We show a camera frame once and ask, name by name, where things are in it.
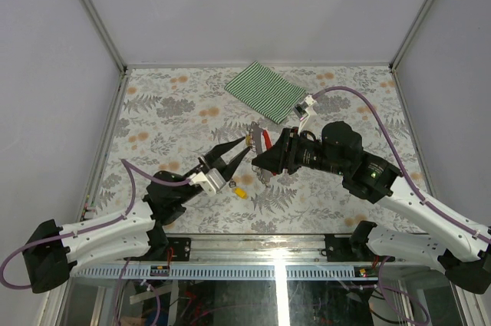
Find aluminium frame profiles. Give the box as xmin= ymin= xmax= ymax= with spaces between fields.
xmin=87 ymin=0 xmax=425 ymax=207

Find aluminium mounting rail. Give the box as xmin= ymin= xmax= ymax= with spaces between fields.
xmin=57 ymin=232 xmax=471 ymax=264

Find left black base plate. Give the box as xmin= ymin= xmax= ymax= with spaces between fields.
xmin=129 ymin=237 xmax=192 ymax=263

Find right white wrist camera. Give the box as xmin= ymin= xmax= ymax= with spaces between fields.
xmin=293 ymin=94 xmax=317 ymax=133

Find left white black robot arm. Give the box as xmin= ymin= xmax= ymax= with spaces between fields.
xmin=21 ymin=138 xmax=251 ymax=294

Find blue slotted cable duct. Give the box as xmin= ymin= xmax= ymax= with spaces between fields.
xmin=75 ymin=264 xmax=356 ymax=281

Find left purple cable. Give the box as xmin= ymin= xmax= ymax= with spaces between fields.
xmin=0 ymin=158 xmax=193 ymax=289

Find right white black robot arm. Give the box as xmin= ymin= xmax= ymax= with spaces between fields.
xmin=252 ymin=121 xmax=490 ymax=295

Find purple cable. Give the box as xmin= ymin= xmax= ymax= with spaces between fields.
xmin=312 ymin=86 xmax=491 ymax=245
xmin=0 ymin=158 xmax=193 ymax=289

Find key with yellow tag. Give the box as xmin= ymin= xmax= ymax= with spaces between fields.
xmin=229 ymin=179 xmax=249 ymax=199

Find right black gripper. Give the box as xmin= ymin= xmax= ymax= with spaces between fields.
xmin=252 ymin=127 xmax=347 ymax=176

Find green striped folded cloth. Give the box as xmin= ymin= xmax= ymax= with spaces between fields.
xmin=225 ymin=61 xmax=306 ymax=124

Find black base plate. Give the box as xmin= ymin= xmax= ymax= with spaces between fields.
xmin=129 ymin=237 xmax=192 ymax=263
xmin=320 ymin=234 xmax=357 ymax=262

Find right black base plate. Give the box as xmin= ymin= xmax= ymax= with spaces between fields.
xmin=320 ymin=234 xmax=357 ymax=262

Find floral table mat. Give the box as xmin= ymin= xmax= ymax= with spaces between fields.
xmin=93 ymin=66 xmax=425 ymax=234

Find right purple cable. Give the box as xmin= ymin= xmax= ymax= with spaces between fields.
xmin=312 ymin=86 xmax=491 ymax=245

